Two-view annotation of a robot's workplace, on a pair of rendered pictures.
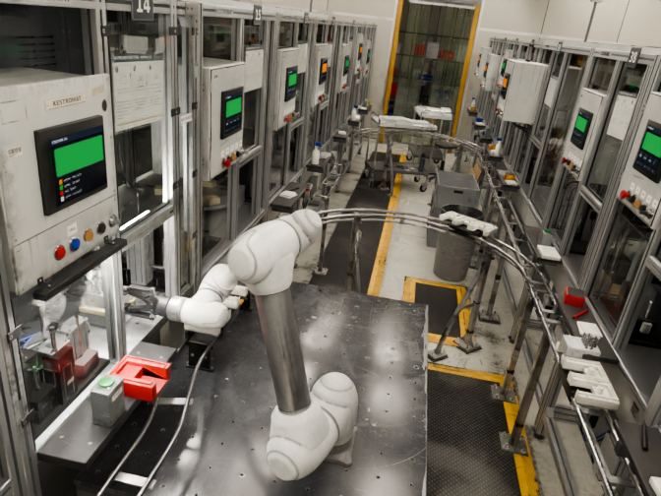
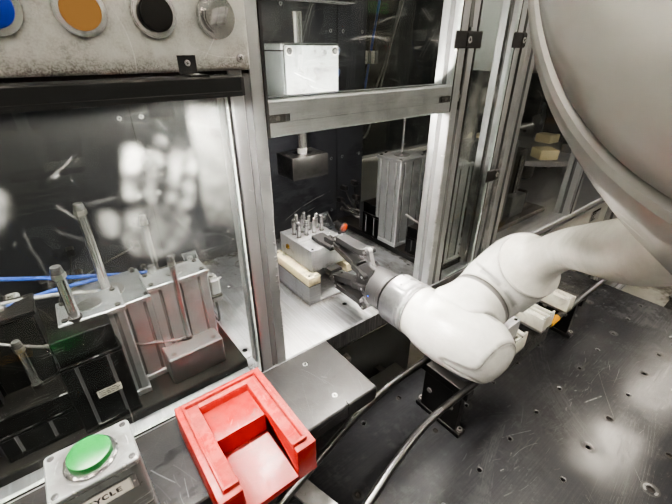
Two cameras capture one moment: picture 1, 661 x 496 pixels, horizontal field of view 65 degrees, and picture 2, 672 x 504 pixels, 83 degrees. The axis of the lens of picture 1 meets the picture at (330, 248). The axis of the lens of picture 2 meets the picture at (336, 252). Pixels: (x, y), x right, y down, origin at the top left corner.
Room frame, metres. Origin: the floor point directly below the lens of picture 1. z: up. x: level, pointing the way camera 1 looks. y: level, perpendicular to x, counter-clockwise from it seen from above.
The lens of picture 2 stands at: (1.17, 0.24, 1.39)
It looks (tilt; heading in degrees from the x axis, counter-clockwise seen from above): 28 degrees down; 45
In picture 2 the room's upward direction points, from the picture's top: straight up
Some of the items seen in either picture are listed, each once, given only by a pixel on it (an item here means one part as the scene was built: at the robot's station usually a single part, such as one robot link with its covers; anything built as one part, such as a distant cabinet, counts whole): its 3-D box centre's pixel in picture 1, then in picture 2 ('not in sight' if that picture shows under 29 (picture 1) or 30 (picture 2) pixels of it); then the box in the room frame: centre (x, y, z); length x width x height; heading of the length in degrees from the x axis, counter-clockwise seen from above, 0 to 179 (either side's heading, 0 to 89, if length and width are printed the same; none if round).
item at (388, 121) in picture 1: (399, 151); not in sight; (7.12, -0.80, 0.48); 0.88 x 0.56 x 0.96; 100
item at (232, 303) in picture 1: (217, 311); (501, 325); (1.91, 0.45, 0.84); 0.36 x 0.14 x 0.10; 172
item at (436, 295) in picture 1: (436, 308); not in sight; (3.67, -0.89, 0.01); 1.00 x 0.55 x 0.01; 172
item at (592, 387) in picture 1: (582, 378); not in sight; (1.72, -1.04, 0.84); 0.37 x 0.14 x 0.10; 172
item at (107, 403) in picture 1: (104, 399); (105, 483); (1.17, 0.59, 0.97); 0.08 x 0.08 x 0.12; 82
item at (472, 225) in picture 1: (466, 226); not in sight; (3.34, -0.90, 0.84); 0.37 x 0.14 x 0.10; 50
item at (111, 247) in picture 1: (84, 262); (25, 83); (1.23, 0.65, 1.37); 0.36 x 0.04 x 0.04; 172
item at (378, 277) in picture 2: (158, 305); (375, 284); (1.64, 0.60, 1.01); 0.09 x 0.07 x 0.08; 82
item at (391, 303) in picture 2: (177, 308); (404, 302); (1.63, 0.53, 1.01); 0.09 x 0.06 x 0.09; 172
